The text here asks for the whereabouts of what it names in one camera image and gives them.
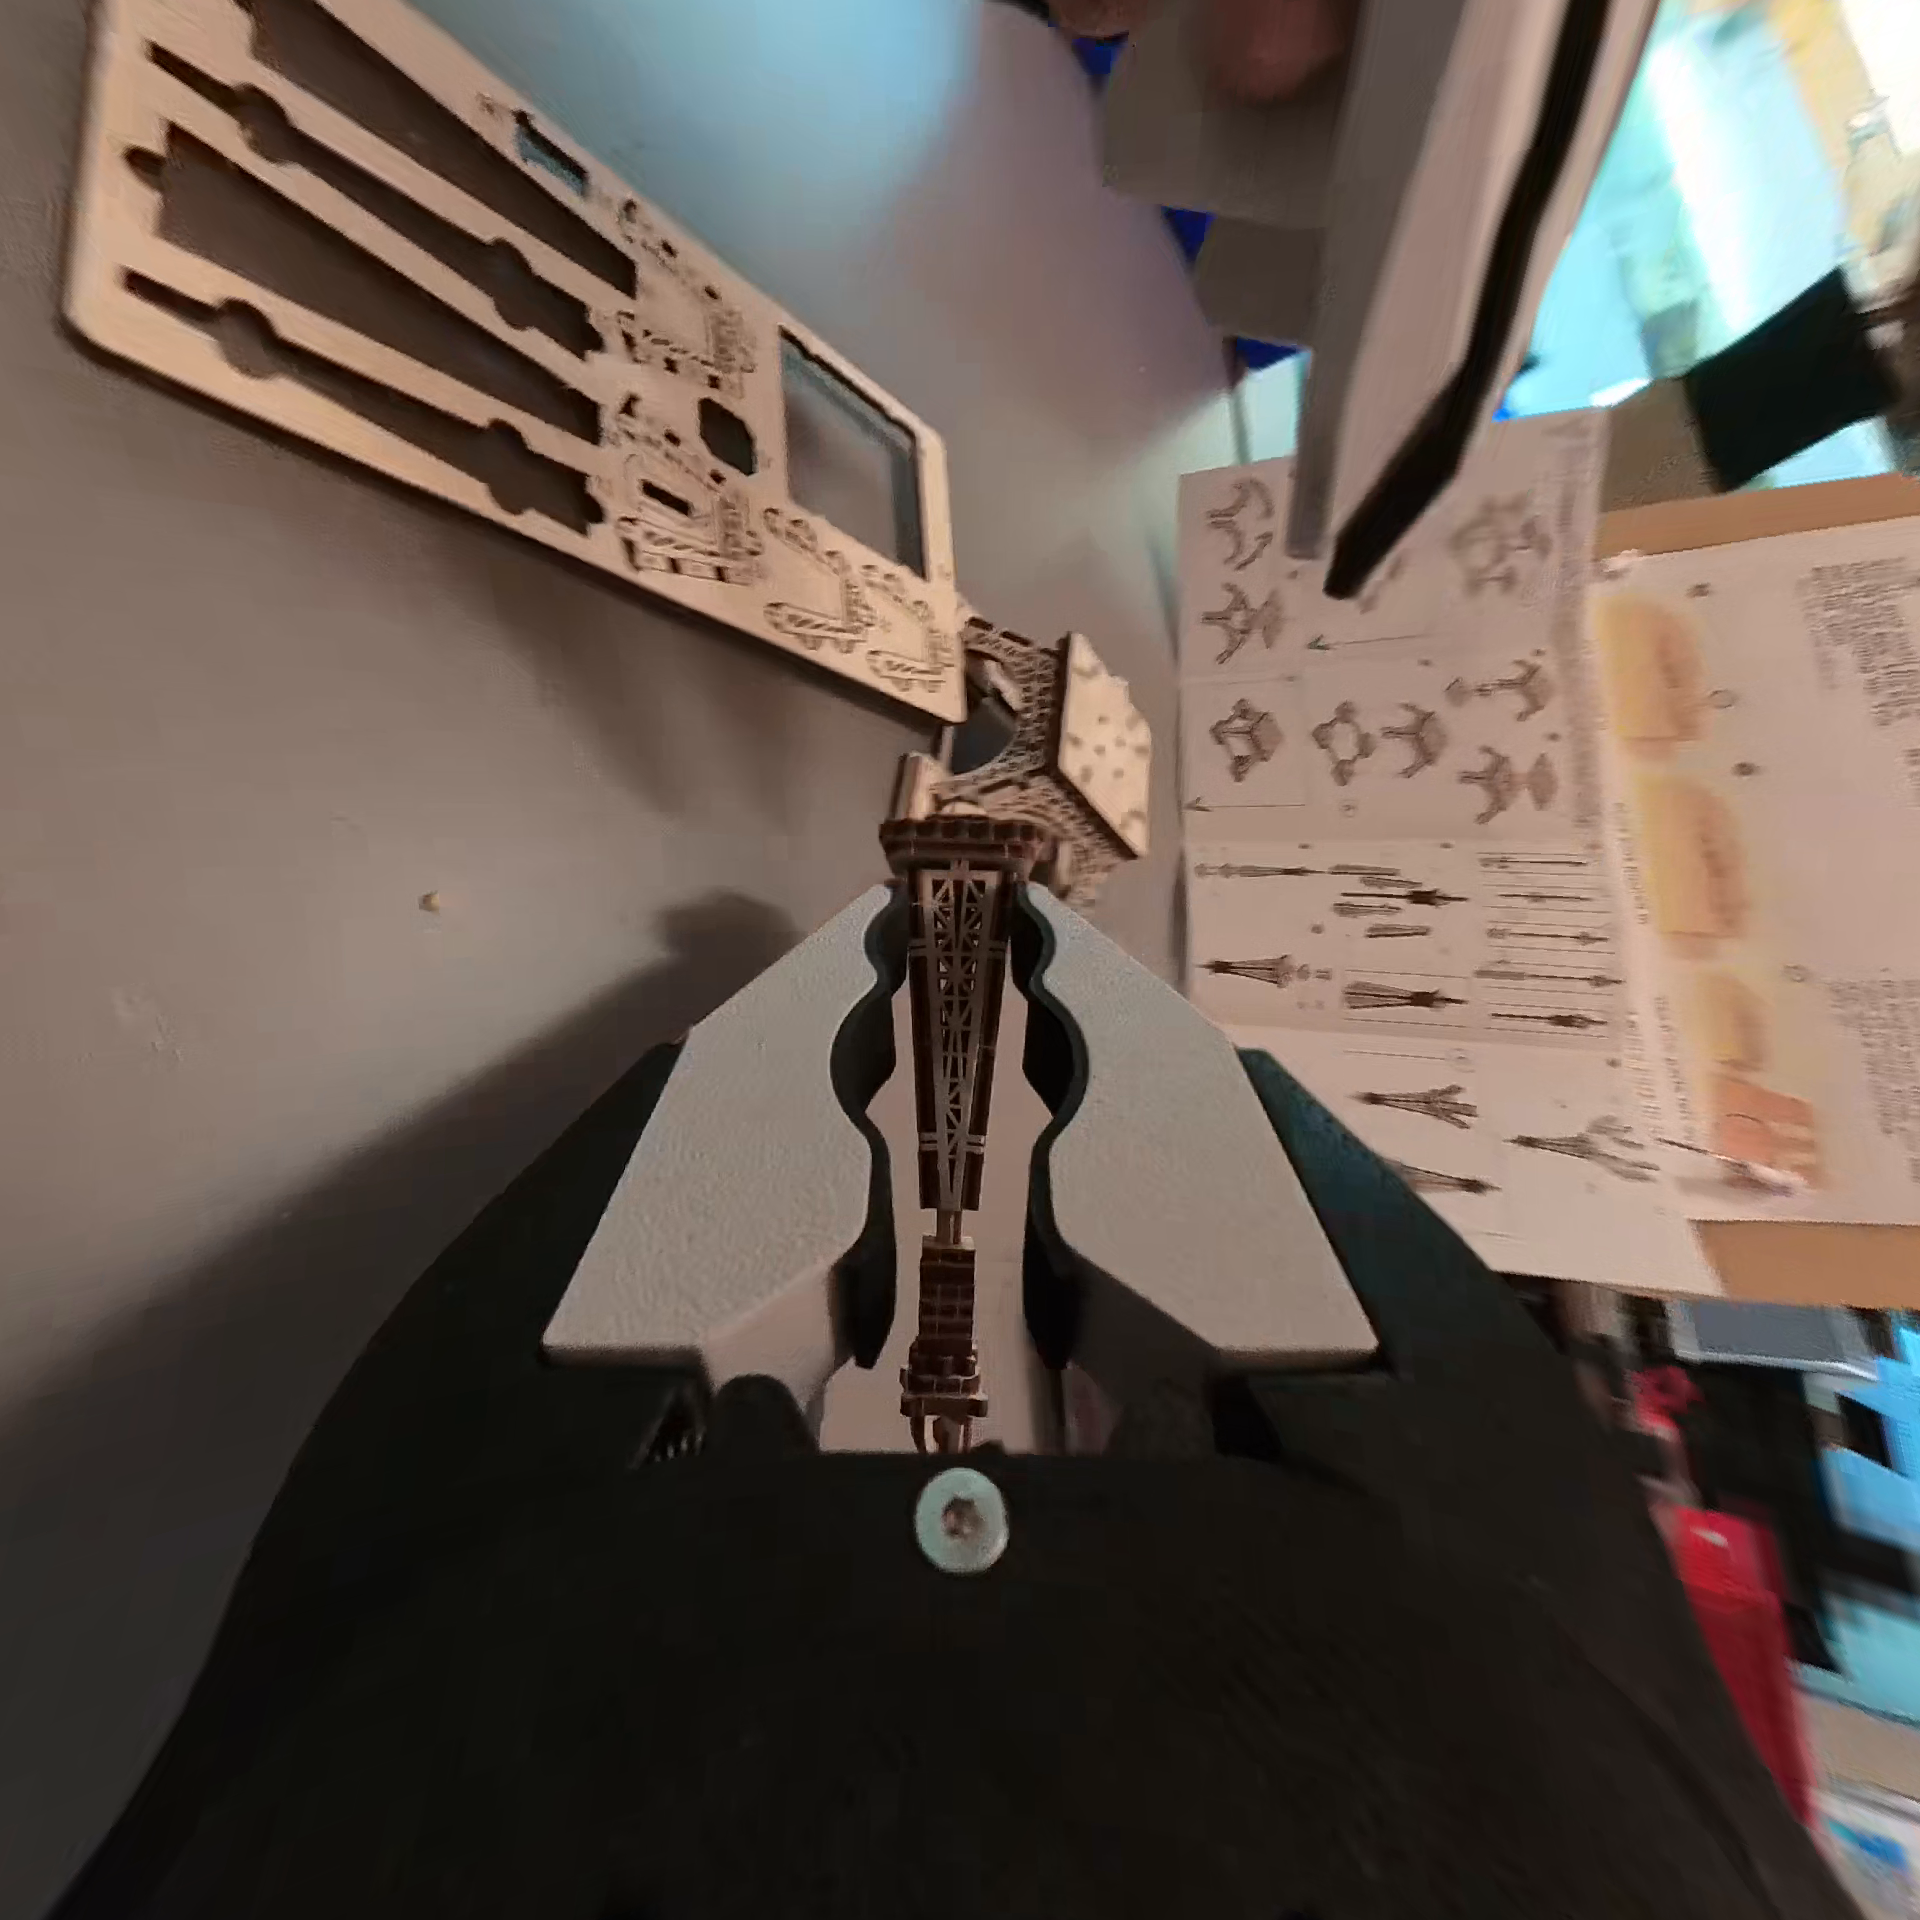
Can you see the wooden model tower spire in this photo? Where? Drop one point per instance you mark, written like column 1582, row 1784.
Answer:
column 947, row 1048

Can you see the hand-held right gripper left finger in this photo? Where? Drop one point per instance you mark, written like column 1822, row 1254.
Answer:
column 721, row 1154

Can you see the wooden model tower base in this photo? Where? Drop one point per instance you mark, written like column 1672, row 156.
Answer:
column 1101, row 749

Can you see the blurred black object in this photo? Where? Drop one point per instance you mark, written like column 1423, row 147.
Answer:
column 1787, row 383

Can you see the white assembly instruction sheet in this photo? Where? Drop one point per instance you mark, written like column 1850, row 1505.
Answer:
column 1395, row 930

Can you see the blurred red box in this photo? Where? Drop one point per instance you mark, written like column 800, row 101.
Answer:
column 1727, row 1623

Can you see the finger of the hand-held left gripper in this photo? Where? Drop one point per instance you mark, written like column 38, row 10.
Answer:
column 1423, row 226
column 1230, row 152

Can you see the tan cardboard board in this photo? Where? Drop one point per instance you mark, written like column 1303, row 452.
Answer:
column 1801, row 518

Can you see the leaflet with yellow pictures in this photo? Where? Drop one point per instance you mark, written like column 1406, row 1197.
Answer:
column 1847, row 841

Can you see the wooden puzzle parts sheet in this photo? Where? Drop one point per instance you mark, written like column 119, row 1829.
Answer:
column 675, row 452

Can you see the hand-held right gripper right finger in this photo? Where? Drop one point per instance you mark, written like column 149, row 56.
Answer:
column 1199, row 1185

